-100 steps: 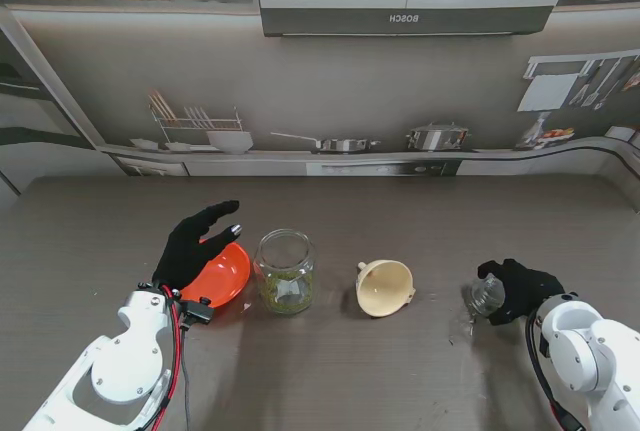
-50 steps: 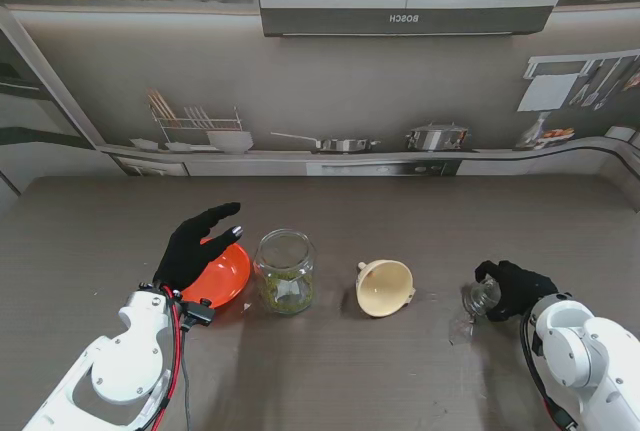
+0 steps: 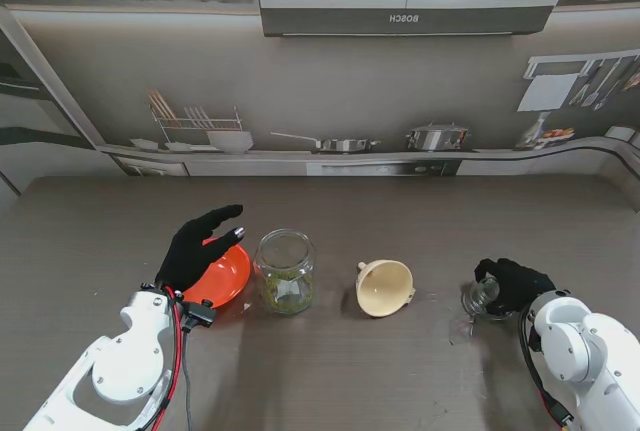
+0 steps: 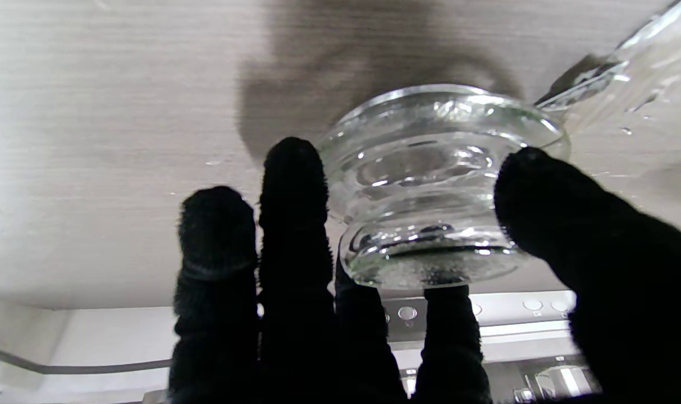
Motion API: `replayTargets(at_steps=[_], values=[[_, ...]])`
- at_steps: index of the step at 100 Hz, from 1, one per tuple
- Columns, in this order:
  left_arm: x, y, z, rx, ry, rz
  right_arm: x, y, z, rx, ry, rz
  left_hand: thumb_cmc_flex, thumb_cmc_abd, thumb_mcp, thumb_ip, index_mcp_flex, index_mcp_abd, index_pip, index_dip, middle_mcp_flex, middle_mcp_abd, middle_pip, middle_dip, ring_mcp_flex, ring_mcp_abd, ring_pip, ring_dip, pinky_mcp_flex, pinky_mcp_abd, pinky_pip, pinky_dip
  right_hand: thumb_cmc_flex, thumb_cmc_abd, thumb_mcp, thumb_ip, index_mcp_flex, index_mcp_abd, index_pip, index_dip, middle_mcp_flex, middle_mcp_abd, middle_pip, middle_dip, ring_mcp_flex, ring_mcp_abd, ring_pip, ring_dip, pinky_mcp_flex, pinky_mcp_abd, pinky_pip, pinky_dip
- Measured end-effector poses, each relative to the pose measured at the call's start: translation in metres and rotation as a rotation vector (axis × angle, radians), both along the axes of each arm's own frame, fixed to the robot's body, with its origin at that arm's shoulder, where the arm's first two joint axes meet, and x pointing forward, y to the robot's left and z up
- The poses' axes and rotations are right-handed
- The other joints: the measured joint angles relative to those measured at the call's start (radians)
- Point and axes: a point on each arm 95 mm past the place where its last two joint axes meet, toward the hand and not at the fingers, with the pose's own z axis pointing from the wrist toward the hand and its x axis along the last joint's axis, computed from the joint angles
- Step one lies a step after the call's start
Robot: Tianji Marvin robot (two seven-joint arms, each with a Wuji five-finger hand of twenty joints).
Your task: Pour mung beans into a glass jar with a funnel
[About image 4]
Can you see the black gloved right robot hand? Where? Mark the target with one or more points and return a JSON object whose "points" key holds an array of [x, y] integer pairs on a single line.
{"points": [[295, 292]]}

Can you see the cream plastic funnel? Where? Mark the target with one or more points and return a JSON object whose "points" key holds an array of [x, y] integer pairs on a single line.
{"points": [[626, 84]]}

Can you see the clear glass jar lid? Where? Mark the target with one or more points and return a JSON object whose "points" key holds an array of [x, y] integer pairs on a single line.
{"points": [[424, 191]]}

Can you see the printed kitchen backdrop banner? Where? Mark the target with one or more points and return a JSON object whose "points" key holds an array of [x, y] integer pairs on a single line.
{"points": [[486, 348]]}

